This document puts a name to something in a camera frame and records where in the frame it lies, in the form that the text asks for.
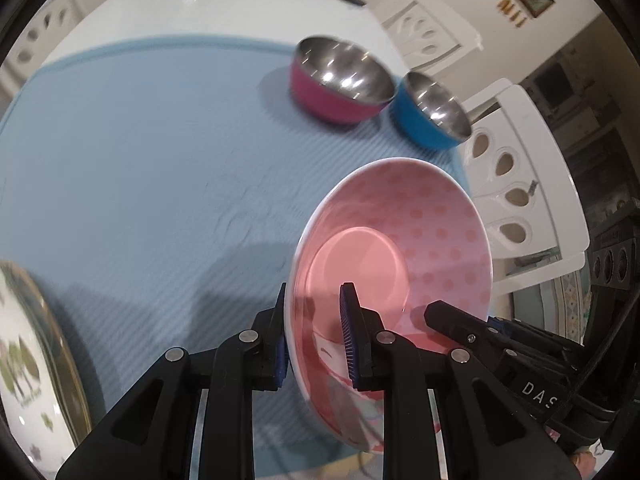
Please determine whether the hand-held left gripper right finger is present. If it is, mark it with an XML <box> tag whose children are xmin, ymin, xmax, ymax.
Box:
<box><xmin>339</xmin><ymin>282</ymin><xmax>568</xmax><ymax>480</ymax></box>

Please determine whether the light blue table mat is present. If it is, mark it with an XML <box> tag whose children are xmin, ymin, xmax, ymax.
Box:
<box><xmin>0</xmin><ymin>34</ymin><xmax>473</xmax><ymax>466</ymax></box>

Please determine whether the yellow hanging wall ornament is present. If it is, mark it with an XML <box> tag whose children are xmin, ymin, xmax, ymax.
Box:
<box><xmin>497</xmin><ymin>0</ymin><xmax>528</xmax><ymax>26</ymax></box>

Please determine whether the blue steel bowl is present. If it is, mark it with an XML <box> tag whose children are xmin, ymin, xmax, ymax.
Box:
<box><xmin>389</xmin><ymin>71</ymin><xmax>473</xmax><ymax>151</ymax></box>

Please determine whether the round gold-rimmed blue-leaf plate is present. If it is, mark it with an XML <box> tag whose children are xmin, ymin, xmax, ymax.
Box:
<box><xmin>0</xmin><ymin>259</ymin><xmax>93</xmax><ymax>466</ymax></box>

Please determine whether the white wooden chair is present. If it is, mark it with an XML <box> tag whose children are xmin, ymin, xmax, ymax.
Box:
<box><xmin>381</xmin><ymin>0</ymin><xmax>483</xmax><ymax>73</ymax></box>
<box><xmin>0</xmin><ymin>0</ymin><xmax>83</xmax><ymax>111</ymax></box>
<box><xmin>460</xmin><ymin>78</ymin><xmax>591</xmax><ymax>297</ymax></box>

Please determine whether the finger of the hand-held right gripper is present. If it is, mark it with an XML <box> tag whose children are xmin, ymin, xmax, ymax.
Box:
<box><xmin>487</xmin><ymin>316</ymin><xmax>586</xmax><ymax>361</ymax></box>
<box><xmin>424</xmin><ymin>300</ymin><xmax>516</xmax><ymax>381</ymax></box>

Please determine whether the pink steel bowl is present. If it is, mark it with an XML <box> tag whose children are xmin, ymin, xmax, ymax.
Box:
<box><xmin>289</xmin><ymin>36</ymin><xmax>398</xmax><ymax>126</ymax></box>

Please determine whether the dark wooden cabinet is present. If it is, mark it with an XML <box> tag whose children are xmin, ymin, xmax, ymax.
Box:
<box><xmin>520</xmin><ymin>10</ymin><xmax>640</xmax><ymax>311</ymax></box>

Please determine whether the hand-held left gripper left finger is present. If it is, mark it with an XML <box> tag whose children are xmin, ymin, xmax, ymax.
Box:
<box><xmin>55</xmin><ymin>282</ymin><xmax>290</xmax><ymax>480</ymax></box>

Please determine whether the pink polka-dot bowl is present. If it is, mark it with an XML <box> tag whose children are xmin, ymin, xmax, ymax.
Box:
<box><xmin>283</xmin><ymin>158</ymin><xmax>494</xmax><ymax>453</ymax></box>

